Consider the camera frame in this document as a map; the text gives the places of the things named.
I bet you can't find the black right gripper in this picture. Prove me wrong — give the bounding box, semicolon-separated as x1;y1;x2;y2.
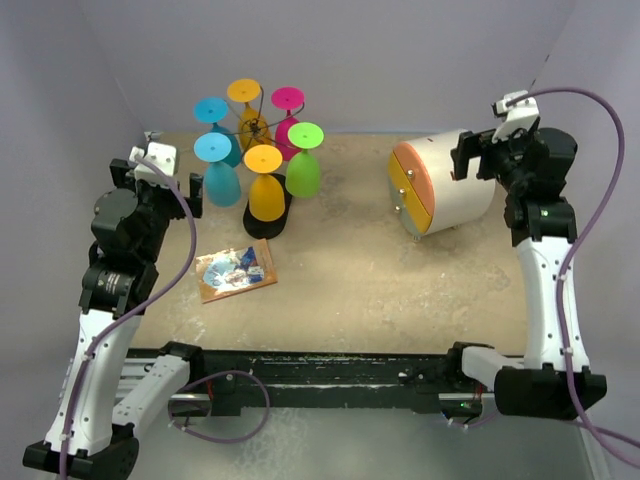
453;124;538;193

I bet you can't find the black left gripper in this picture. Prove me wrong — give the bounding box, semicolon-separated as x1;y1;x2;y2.
109;159;199;263

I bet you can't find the blue wine glass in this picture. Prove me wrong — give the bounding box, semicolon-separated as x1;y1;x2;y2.
194;132;241;208
193;97;241;168

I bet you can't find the yellow wine glass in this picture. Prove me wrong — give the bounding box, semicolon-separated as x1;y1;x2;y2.
227;78;272;151
244;145;285;222

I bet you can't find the green wine glass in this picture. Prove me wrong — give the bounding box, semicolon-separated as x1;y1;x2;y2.
285;122;324;198

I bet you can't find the pink wine glass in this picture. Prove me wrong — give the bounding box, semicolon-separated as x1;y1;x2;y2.
271;86;305;162

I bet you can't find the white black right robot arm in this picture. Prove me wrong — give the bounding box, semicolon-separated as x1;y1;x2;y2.
444;127;607;421

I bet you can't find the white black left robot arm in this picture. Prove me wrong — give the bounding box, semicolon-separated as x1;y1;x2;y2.
22;142;480;479

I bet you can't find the metal wine glass rack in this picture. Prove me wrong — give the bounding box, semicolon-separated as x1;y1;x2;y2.
220;96;292;239

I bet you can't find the white cylindrical drawer cabinet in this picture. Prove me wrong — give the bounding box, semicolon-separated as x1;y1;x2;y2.
387;129;496;239

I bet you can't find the illustrated book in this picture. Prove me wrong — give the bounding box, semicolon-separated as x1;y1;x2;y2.
195;239;278;304

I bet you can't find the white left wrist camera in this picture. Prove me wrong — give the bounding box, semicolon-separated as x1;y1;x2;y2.
129;142;179;185

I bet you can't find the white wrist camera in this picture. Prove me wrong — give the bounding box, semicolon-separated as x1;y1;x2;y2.
129;142;179;185
491;90;539;143

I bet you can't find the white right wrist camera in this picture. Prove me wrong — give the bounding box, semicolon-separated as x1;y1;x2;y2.
491;90;539;143

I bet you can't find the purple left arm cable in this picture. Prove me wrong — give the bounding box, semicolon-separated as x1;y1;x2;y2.
58;154;197;480

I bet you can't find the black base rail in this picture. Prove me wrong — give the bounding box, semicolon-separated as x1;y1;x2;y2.
122;342;506;419

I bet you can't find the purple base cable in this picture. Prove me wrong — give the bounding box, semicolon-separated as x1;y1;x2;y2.
167;369;271;444

